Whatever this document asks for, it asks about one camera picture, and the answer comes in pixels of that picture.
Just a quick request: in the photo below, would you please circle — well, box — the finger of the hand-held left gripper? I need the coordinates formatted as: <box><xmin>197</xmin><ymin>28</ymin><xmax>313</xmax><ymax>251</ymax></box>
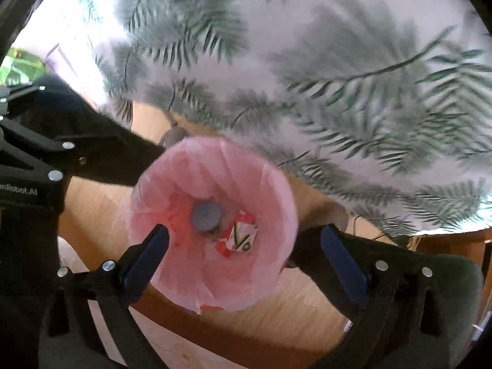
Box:
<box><xmin>0</xmin><ymin>76</ymin><xmax>167</xmax><ymax>186</ymax></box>
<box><xmin>0</xmin><ymin>0</ymin><xmax>53</xmax><ymax>63</ymax></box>

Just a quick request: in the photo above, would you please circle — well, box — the leaf print tablecloth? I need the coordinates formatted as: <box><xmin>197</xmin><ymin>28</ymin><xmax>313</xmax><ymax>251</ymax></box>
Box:
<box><xmin>38</xmin><ymin>0</ymin><xmax>492</xmax><ymax>240</ymax></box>

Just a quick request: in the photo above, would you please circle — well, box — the grey blurred object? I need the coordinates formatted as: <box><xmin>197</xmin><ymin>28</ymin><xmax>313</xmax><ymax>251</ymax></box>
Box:
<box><xmin>159</xmin><ymin>125</ymin><xmax>190</xmax><ymax>149</ymax></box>

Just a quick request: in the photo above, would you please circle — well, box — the green and white small box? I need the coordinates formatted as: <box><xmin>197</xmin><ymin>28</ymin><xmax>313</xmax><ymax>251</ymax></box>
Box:
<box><xmin>216</xmin><ymin>210</ymin><xmax>258</xmax><ymax>256</ymax></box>

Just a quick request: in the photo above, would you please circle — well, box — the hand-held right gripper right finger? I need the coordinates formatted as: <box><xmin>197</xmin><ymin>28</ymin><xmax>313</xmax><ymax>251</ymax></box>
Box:
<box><xmin>320</xmin><ymin>224</ymin><xmax>451</xmax><ymax>369</ymax></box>

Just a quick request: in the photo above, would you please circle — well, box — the black cable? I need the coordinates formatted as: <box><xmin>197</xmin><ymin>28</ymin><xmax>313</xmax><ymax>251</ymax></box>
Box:
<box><xmin>345</xmin><ymin>214</ymin><xmax>418</xmax><ymax>247</ymax></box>

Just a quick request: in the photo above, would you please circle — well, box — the bin with pink bag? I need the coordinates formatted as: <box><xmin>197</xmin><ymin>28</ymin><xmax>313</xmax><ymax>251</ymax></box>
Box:
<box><xmin>128</xmin><ymin>135</ymin><xmax>300</xmax><ymax>314</ymax></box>

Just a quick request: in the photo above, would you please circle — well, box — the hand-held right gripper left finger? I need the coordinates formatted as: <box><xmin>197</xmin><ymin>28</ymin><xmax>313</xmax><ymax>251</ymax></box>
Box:
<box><xmin>38</xmin><ymin>223</ymin><xmax>171</xmax><ymax>369</ymax></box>

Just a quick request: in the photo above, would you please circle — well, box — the purple item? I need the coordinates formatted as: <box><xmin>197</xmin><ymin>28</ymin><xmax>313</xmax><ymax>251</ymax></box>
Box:
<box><xmin>45</xmin><ymin>45</ymin><xmax>64</xmax><ymax>68</ymax></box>

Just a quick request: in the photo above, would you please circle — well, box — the green drink can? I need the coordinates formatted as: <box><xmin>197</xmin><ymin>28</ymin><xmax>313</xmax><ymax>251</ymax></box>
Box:
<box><xmin>190</xmin><ymin>199</ymin><xmax>223</xmax><ymax>240</ymax></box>

